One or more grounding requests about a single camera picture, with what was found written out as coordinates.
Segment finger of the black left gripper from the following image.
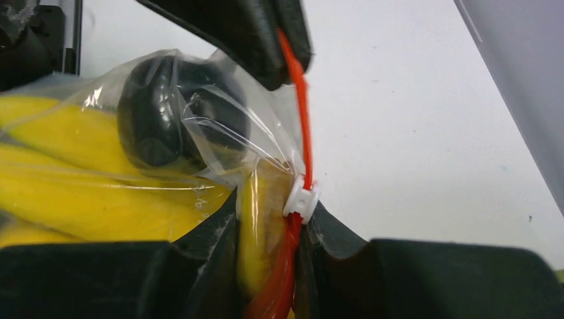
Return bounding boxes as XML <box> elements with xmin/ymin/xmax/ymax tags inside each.
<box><xmin>273</xmin><ymin>0</ymin><xmax>313</xmax><ymax>72</ymax></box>
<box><xmin>139</xmin><ymin>0</ymin><xmax>287</xmax><ymax>91</ymax></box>

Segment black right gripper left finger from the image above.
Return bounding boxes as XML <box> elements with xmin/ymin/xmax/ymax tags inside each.
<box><xmin>1</xmin><ymin>195</ymin><xmax>243</xmax><ymax>318</ymax></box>

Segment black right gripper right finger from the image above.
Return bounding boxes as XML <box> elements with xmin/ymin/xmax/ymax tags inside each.
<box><xmin>295</xmin><ymin>204</ymin><xmax>563</xmax><ymax>318</ymax></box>

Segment black toy fruit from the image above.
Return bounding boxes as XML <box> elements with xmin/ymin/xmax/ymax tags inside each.
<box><xmin>117</xmin><ymin>55</ymin><xmax>250</xmax><ymax>174</ymax></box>

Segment clear zip bag orange zipper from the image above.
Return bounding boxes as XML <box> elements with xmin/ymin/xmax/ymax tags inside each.
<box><xmin>1</xmin><ymin>31</ymin><xmax>319</xmax><ymax>318</ymax></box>

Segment yellow toy banana bunch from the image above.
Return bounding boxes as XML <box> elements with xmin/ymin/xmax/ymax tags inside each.
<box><xmin>1</xmin><ymin>95</ymin><xmax>231</xmax><ymax>247</ymax></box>

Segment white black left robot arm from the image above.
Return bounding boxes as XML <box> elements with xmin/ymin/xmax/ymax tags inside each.
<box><xmin>1</xmin><ymin>0</ymin><xmax>313</xmax><ymax>91</ymax></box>

